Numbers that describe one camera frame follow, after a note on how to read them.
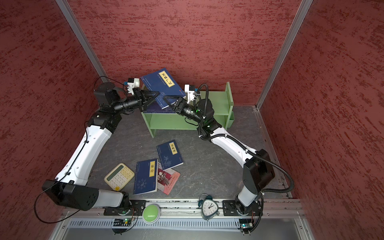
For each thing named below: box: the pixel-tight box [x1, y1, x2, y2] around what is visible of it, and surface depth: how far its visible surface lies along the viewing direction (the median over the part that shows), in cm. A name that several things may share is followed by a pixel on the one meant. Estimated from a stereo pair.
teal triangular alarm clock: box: [198, 193, 220, 221], surface depth 73 cm
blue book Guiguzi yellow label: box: [143, 100, 176, 114], surface depth 64 cm
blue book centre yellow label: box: [156, 139, 184, 171], surface depth 94 cm
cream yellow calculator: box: [104, 163, 135, 191], surface depth 85 cm
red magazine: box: [157, 161, 181, 196], surface depth 85 cm
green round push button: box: [142, 203, 161, 225], surface depth 72 cm
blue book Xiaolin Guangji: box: [140, 68, 187, 110], surface depth 67 cm
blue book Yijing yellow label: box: [133, 158, 158, 195], surface depth 84 cm
